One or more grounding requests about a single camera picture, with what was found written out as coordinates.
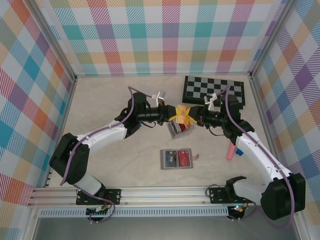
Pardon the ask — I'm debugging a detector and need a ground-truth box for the orange credit card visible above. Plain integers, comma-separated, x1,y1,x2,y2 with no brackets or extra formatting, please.
175,105,192,125

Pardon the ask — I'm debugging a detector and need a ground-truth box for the grey credit card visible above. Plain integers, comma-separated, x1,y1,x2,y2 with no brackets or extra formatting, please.
168,121,180,136

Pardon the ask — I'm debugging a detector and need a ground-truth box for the clear plastic card box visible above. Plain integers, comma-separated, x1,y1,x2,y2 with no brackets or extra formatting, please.
166,119,195,140

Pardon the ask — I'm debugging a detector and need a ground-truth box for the black credit card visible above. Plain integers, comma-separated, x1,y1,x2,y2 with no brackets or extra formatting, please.
163,149,178,168

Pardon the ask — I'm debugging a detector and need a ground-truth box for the grey leather card holder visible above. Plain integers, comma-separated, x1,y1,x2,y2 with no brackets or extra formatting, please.
159,148,201,170

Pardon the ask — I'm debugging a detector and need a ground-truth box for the black grey chessboard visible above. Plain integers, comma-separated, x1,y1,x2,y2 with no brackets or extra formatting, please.
181,75,246,110

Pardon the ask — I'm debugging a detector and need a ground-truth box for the pink tube with coloured cap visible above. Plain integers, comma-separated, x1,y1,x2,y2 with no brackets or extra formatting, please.
226,143,237,161

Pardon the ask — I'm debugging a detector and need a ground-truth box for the small controller circuit board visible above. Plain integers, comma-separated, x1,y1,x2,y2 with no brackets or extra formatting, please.
85,206,113,218
229,204,248,216

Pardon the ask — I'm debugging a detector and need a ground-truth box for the thin black left gripper wire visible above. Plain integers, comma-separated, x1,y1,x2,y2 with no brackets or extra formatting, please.
143,121,161,131

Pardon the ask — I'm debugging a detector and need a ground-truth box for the thin black gripper wire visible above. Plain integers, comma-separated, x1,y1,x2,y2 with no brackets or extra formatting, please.
143,121,161,131
206,123,227,138

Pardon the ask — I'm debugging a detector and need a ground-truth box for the thin black right gripper wire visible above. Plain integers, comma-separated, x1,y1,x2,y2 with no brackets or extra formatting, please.
206,123,227,138

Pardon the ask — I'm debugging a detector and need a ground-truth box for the aluminium side rail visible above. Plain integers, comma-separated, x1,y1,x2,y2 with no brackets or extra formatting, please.
249,74,287,186
42,77,79,189

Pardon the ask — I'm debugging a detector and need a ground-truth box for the aluminium back rail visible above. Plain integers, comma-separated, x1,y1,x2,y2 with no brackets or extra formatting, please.
74,71,252,79

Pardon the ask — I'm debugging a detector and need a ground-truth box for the aluminium mounting rail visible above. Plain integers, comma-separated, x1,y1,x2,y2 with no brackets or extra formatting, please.
27,186,305,208

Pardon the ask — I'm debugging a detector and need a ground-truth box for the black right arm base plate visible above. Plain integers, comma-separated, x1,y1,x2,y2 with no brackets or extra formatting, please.
208,186,256,205

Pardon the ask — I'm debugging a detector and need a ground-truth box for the aluminium frame post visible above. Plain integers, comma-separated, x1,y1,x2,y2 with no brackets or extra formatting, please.
249,0,298,79
24,0,79,83

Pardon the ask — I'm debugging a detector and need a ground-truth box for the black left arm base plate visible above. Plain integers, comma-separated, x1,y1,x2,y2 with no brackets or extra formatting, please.
75,188,123,206

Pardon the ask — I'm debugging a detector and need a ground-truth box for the white slotted cable duct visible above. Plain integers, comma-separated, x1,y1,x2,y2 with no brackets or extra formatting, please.
37,208,230,218

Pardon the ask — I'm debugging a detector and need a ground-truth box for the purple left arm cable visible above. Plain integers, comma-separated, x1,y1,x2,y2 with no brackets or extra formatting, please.
59,86,154,225

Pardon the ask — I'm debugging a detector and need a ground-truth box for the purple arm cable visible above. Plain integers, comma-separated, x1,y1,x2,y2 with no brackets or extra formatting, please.
216,84,296,229
59,86,154,225

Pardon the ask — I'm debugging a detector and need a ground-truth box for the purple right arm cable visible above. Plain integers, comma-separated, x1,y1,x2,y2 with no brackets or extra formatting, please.
216,84,296,229

